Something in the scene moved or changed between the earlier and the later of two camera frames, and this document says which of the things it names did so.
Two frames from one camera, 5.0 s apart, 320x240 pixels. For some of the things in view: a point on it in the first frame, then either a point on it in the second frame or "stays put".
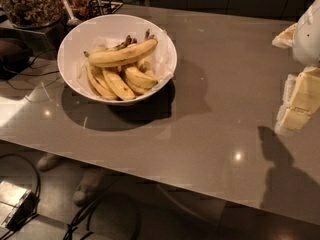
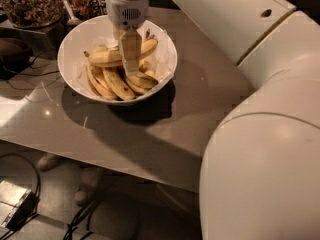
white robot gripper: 308,37 -> 127,14
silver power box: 17,204 stays put
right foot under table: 90,186 stays put
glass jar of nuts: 32,6 stays put
